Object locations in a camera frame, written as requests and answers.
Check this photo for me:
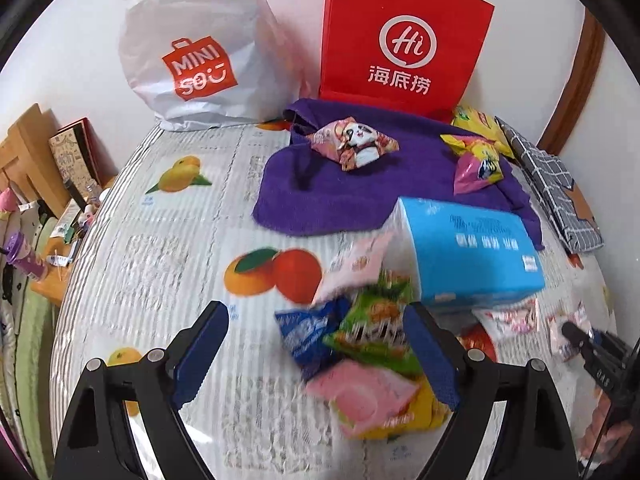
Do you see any pink panda snack packet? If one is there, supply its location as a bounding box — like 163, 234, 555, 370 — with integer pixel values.
305, 116, 401, 172

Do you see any brown patterned book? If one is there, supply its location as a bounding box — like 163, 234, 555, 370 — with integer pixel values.
48, 117, 103, 196

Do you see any green snack packet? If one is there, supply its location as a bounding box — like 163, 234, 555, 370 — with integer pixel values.
322, 270, 423, 376

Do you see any pink purple snack packet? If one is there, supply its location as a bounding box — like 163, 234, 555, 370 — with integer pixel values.
452, 152, 503, 196

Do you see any blue tissue pack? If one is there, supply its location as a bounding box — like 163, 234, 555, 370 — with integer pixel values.
380, 197, 546, 311

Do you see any fruit printed table cover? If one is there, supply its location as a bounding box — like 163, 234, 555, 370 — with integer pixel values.
47, 120, 621, 480

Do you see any plain pink snack packet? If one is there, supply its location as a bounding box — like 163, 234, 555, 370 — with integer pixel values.
305, 357, 421, 433

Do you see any person's right hand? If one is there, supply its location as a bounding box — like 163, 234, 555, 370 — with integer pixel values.
577, 400, 640, 466

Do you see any grey checked cloth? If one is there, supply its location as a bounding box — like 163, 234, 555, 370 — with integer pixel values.
495, 116, 606, 256

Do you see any green cloth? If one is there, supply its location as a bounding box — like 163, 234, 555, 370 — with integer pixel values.
12, 220, 58, 466

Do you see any blue snack packet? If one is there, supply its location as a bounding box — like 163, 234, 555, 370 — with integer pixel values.
274, 296, 353, 381

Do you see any wooden side table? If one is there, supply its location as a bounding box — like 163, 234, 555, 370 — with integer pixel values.
30, 175, 121, 306

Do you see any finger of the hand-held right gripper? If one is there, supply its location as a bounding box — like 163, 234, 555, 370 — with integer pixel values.
561, 321, 608, 361

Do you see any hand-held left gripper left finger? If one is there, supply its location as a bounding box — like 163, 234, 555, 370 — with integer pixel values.
52, 301, 230, 480

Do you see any brown wooden door frame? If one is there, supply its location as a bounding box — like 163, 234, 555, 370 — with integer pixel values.
537, 10, 606, 156

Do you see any large yellow chips bag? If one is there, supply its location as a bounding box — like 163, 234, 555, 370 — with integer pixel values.
452, 105, 516, 158

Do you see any purple bottle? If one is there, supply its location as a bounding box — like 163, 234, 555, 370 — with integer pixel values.
0, 232, 48, 281

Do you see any purple towel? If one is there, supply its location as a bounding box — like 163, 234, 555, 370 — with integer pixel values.
251, 98, 545, 251

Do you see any red paper bag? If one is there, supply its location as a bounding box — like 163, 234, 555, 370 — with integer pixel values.
319, 0, 496, 123

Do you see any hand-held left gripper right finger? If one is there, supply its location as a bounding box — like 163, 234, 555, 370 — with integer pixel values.
402, 302, 578, 480

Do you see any white plastic shopping bag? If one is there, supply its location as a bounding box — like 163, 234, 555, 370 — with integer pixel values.
117, 0, 306, 133

